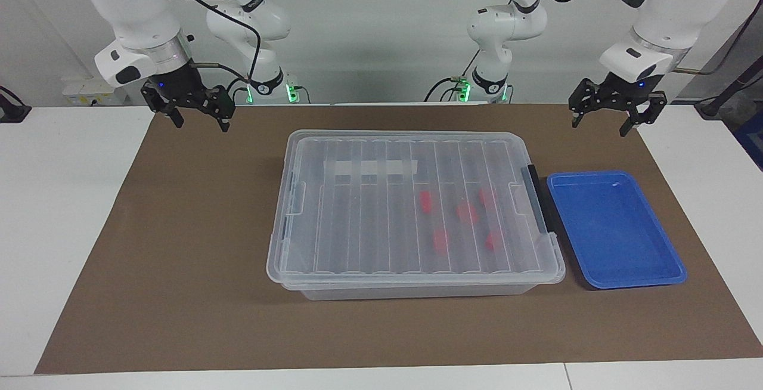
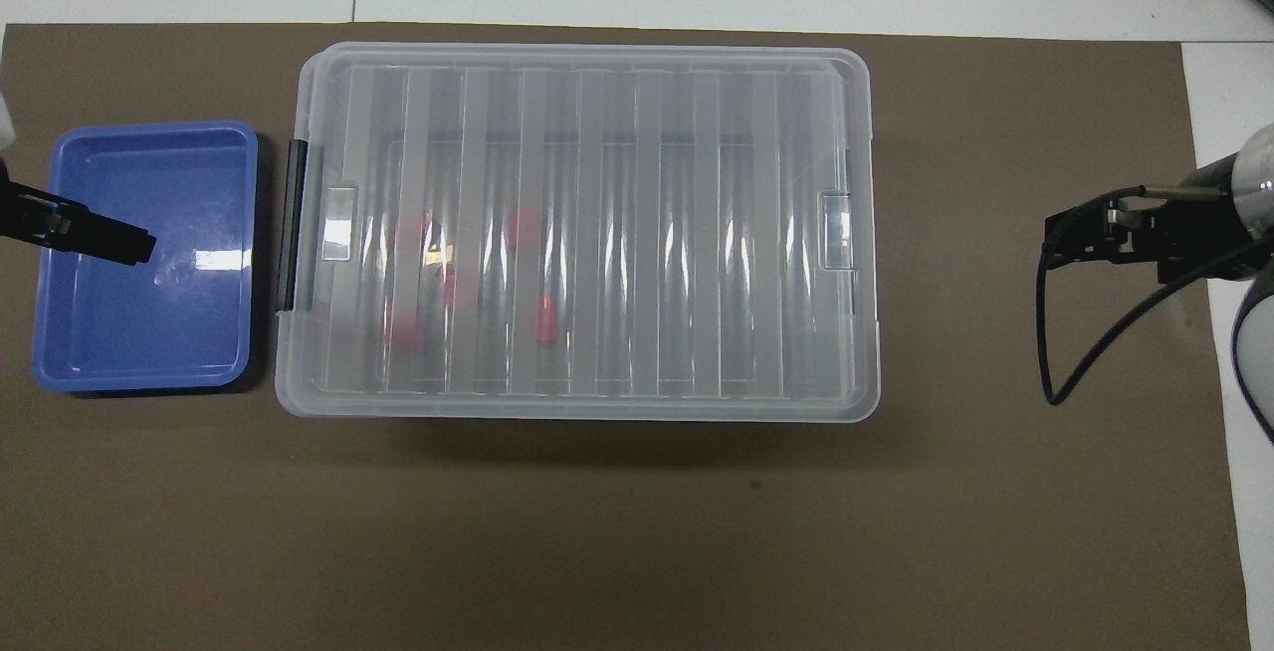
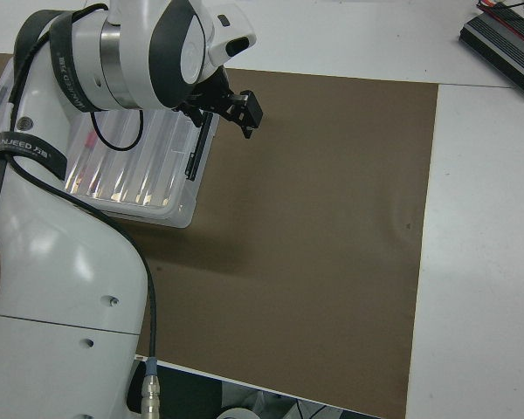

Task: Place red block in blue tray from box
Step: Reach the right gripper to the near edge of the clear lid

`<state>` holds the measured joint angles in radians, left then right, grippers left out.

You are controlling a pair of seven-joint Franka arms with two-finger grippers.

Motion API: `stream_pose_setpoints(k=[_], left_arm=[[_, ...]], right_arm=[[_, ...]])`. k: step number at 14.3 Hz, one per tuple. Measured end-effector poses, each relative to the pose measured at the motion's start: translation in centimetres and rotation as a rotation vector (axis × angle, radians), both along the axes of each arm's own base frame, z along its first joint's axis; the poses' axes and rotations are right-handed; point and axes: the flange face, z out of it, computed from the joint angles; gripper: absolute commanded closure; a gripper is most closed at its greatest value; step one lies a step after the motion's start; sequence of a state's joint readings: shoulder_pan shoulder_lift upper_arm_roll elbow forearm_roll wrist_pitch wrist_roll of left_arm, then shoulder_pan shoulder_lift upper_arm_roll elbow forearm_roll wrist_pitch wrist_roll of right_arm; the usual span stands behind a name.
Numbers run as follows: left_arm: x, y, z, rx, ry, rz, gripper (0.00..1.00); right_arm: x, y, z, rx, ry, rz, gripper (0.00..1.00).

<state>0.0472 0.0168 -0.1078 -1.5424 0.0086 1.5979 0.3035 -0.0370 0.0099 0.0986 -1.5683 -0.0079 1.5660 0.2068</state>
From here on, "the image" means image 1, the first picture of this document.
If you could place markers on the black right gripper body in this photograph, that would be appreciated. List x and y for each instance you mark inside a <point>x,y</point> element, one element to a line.
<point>179,89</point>

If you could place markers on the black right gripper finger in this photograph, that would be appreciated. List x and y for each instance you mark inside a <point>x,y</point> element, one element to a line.
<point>224,117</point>
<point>174,114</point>

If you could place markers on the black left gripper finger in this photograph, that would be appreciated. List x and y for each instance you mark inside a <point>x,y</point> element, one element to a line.
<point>578,114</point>
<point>635,121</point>

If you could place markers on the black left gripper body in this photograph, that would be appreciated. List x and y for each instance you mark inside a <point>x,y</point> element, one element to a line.
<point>620,93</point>

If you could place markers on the red plastic block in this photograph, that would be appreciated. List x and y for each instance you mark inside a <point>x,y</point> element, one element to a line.
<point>487,198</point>
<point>440,240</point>
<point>492,240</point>
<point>425,201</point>
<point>468,211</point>

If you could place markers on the clear ribbed plastic lid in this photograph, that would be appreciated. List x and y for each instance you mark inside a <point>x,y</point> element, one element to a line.
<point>369,217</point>

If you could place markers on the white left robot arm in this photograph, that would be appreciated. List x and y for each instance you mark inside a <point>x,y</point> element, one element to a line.
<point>673,8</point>

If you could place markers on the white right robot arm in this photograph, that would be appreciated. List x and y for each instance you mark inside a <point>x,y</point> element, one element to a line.
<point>137,8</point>

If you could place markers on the black box latch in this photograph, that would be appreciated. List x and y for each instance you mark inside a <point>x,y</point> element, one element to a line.
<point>533,193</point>

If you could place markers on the blue plastic tray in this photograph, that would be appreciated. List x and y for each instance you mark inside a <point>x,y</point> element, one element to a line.
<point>614,229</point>

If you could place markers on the clear plastic storage box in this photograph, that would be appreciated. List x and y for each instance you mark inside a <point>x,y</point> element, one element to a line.
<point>417,292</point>

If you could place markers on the white power strip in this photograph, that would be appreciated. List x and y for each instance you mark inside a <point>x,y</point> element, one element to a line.
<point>89,92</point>

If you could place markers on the black tripod leg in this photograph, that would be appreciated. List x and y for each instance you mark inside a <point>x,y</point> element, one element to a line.
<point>733,89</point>

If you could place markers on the blue crate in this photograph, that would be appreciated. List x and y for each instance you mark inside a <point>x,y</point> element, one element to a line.
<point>752,139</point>

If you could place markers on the brown table mat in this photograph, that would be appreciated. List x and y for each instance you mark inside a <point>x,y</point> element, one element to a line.
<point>179,259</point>

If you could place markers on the white tape strip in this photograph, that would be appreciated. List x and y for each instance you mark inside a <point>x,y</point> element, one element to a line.
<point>369,167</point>

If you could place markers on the black clamp stand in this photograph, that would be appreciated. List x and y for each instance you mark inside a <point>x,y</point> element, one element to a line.
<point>12,110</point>

